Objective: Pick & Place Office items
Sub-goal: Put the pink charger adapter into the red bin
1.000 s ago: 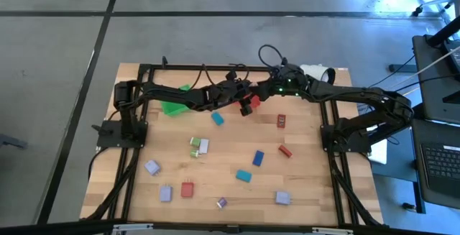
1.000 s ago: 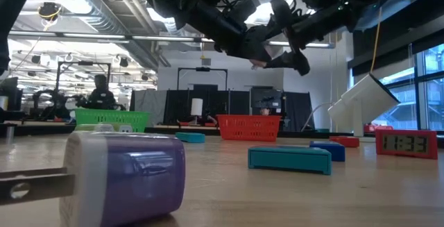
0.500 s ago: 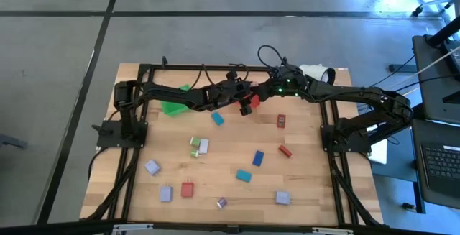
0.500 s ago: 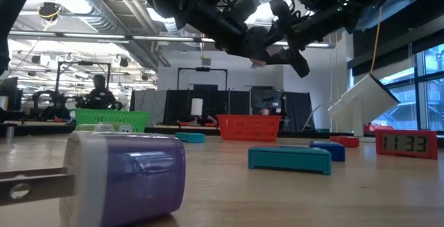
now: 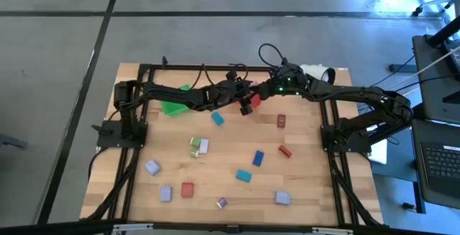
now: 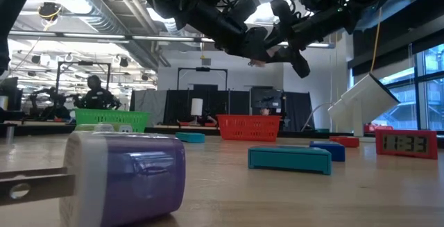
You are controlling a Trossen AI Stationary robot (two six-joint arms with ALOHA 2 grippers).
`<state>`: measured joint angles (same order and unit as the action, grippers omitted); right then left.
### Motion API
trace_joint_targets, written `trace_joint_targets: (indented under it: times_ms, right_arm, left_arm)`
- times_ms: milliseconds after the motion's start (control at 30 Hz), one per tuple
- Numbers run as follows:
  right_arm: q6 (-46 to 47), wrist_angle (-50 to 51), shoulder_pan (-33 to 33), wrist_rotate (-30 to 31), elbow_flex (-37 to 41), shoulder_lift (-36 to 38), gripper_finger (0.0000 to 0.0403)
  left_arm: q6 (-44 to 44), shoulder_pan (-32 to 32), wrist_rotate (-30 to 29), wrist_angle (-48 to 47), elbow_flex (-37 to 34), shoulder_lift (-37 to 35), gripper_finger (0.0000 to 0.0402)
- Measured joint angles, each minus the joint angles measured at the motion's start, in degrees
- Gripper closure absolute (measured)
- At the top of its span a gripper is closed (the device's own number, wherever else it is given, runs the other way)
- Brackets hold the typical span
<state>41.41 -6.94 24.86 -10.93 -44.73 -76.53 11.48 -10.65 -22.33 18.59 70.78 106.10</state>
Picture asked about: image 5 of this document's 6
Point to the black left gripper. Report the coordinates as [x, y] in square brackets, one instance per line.
[223, 93]

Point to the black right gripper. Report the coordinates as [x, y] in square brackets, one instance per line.
[291, 84]

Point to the pale pink wall charger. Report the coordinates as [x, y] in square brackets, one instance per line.
[254, 83]

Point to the teal rectangular block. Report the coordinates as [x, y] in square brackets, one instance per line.
[244, 175]
[217, 118]

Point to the red block with dark print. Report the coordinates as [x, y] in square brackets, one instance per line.
[281, 120]

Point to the dark blue rectangular block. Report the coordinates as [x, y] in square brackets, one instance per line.
[258, 158]

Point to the white rectangular block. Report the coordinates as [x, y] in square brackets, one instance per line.
[204, 146]

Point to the plain red block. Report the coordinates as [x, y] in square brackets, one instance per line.
[285, 151]

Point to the large green wall charger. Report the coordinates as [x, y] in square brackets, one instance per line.
[195, 142]

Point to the small green wall charger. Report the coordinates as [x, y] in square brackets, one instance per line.
[194, 153]

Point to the lavender blue wall charger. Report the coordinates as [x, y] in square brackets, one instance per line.
[165, 193]
[282, 198]
[152, 167]

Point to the small purple wall charger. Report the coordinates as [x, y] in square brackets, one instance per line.
[221, 202]

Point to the red wall charger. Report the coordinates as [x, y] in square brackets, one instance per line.
[187, 189]

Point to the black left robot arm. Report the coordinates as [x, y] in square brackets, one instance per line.
[172, 96]

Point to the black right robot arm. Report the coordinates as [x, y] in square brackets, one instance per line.
[359, 95]

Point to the red plastic basket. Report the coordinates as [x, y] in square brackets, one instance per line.
[256, 101]

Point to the green plastic basket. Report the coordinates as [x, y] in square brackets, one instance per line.
[172, 108]

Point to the white paper sheet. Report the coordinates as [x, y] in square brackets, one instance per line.
[379, 152]

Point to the black side table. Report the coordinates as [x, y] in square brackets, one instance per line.
[435, 84]

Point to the black laptop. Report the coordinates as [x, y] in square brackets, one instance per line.
[442, 163]

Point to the grey chair leg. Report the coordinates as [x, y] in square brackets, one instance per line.
[12, 141]

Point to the black aluminium table frame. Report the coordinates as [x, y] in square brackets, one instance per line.
[172, 68]

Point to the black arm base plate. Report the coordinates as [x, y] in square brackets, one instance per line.
[363, 147]
[108, 138]

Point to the black rail with silver brackets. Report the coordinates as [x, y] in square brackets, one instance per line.
[54, 228]

